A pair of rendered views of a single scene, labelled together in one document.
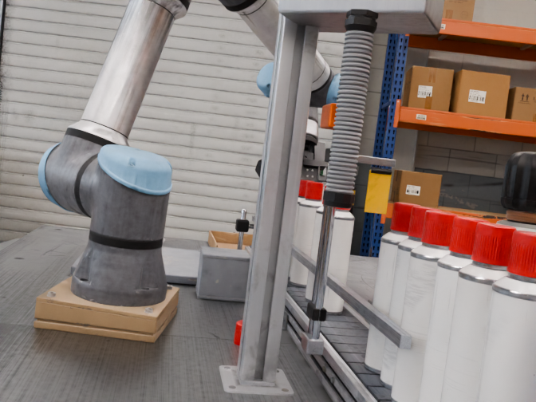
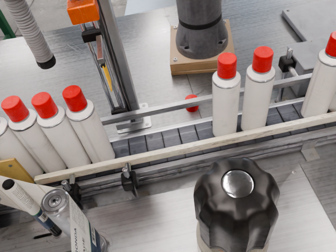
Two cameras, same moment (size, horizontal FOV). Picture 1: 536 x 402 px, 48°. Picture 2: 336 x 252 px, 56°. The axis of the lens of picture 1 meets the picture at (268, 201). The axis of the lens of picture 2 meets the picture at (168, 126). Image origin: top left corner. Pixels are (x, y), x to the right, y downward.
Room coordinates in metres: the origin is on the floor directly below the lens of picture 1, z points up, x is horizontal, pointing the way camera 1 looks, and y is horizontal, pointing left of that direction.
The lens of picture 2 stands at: (0.93, -0.55, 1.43)
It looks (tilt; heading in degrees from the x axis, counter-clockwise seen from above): 50 degrees down; 97
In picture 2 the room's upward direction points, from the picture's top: 10 degrees counter-clockwise
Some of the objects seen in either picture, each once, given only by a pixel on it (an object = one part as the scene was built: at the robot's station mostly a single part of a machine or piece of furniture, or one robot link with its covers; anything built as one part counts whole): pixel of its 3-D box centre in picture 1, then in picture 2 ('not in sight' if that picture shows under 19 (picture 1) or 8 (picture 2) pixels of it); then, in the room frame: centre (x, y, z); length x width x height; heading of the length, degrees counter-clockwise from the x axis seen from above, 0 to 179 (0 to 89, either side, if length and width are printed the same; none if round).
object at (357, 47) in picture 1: (349, 111); (22, 14); (0.66, -0.08, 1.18); 0.04 x 0.04 x 0.21
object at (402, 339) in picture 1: (294, 251); (281, 84); (1.12, -0.06, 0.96); 1.07 x 0.01 x 0.01; 10
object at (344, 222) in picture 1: (334, 250); (225, 99); (0.99, -0.12, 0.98); 0.05 x 0.05 x 0.20
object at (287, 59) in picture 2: not in sight; (288, 83); (1.15, -0.02, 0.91); 0.07 x 0.03 x 0.16; 100
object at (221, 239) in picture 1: (254, 247); not in sight; (1.82, 0.02, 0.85); 0.30 x 0.26 x 0.04; 10
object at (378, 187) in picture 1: (378, 191); (106, 72); (0.79, -0.14, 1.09); 0.03 x 0.01 x 0.06; 100
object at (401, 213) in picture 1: (396, 287); (89, 129); (0.73, -0.17, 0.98); 0.05 x 0.05 x 0.20
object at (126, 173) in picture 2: not in sight; (131, 184); (0.80, -0.24, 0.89); 0.03 x 0.03 x 0.12; 10
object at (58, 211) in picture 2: not in sight; (77, 227); (0.74, -0.36, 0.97); 0.05 x 0.05 x 0.19
